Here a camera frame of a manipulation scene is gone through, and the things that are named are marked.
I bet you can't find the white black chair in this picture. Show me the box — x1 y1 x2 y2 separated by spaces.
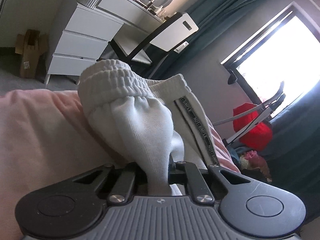
109 12 199 66

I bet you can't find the pink striped bed sheet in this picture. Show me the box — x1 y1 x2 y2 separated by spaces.
0 88 242 240

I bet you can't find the window with black frame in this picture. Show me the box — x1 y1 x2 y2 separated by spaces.
222 5 319 116

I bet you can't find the cardboard box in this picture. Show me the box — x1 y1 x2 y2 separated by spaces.
15 29 48 79

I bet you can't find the dark teal curtain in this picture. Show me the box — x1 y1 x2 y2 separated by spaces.
144 0 265 80

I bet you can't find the pile of colourful clothes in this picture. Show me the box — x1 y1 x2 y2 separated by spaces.
227 146 272 184

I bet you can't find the white drawer desk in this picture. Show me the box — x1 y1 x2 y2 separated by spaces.
44 0 162 84

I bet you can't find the red bag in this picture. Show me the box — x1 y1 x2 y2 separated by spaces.
233 102 274 152

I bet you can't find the white sweat garment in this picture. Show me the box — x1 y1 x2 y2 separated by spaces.
78 60 223 196

